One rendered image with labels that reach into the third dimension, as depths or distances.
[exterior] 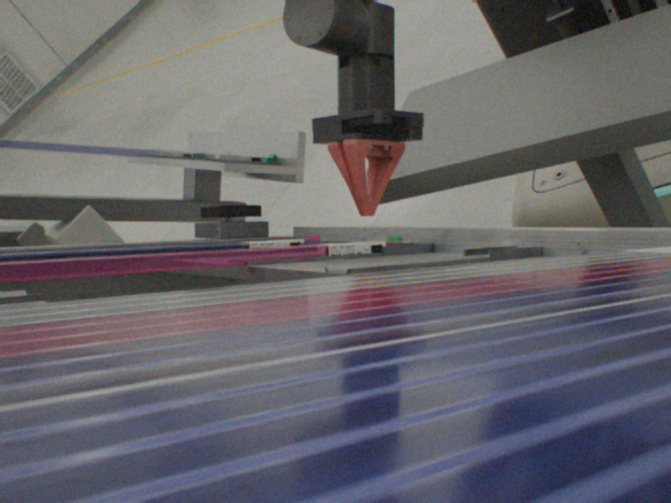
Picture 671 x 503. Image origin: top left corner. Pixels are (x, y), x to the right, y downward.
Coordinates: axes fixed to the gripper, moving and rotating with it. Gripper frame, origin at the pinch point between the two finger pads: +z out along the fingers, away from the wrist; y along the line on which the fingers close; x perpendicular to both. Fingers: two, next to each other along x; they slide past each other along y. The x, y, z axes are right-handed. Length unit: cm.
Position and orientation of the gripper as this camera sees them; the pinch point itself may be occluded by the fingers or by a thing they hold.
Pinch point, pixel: (366, 208)
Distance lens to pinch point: 77.2
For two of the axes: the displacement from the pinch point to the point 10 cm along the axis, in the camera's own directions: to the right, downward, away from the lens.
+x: 7.7, -0.4, 6.3
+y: 6.3, 0.4, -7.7
